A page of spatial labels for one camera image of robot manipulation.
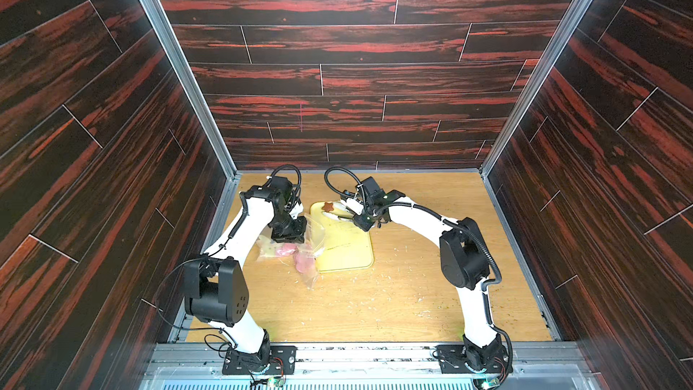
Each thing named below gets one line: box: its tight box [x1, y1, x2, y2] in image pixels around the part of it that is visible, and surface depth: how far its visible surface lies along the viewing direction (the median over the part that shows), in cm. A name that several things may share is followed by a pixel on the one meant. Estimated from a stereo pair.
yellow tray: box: [310, 201, 375, 274], surface depth 100 cm
